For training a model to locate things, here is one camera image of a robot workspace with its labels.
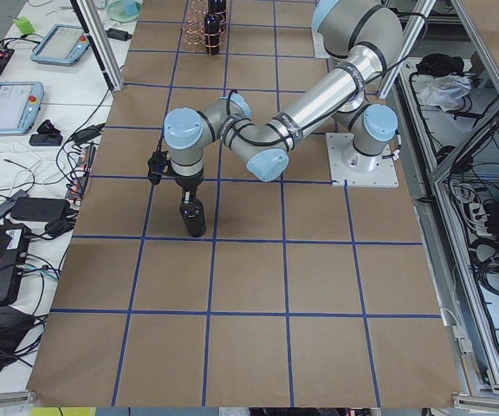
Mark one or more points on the green glass bowl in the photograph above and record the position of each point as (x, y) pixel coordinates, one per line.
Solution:
(116, 12)

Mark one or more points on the black power brick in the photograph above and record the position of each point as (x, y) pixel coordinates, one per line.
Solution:
(39, 209)

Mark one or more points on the aluminium frame post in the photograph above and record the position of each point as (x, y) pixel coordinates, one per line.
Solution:
(92, 25)

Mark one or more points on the blue foam block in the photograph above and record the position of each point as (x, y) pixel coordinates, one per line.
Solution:
(131, 7)

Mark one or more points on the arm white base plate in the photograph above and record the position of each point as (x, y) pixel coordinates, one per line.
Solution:
(350, 168)
(319, 49)

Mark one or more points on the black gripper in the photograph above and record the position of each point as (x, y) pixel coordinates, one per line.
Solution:
(187, 183)

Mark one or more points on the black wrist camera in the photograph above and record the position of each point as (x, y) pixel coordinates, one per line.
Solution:
(158, 166)

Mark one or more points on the black power adapter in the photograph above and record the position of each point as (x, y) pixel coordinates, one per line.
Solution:
(118, 34)

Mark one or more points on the copper wire wine basket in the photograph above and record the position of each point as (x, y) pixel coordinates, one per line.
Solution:
(193, 26)

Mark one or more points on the blue teach pendant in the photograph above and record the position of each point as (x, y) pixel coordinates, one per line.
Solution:
(20, 102)
(64, 45)

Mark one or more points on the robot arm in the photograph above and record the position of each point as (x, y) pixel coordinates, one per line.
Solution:
(366, 37)

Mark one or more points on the dark wine bottle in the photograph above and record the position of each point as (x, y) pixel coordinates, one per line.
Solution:
(192, 212)

